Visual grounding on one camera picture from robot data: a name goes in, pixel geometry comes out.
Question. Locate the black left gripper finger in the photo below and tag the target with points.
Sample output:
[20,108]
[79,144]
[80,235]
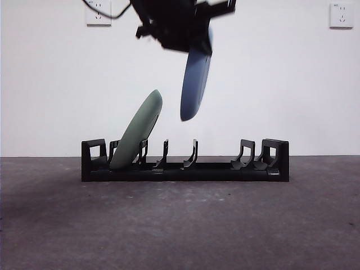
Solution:
[197,42]

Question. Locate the blue round plate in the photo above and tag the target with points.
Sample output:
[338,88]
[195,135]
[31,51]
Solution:
[192,92]

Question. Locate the green round plate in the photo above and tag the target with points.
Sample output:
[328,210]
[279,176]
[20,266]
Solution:
[137,126]

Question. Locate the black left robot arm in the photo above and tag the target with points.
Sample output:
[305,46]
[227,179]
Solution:
[168,17]

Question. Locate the black plastic plate rack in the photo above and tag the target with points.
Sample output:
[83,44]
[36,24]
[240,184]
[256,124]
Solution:
[213,174]

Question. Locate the white wall socket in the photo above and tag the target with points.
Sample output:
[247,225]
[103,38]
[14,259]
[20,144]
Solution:
[341,15]
[97,21]

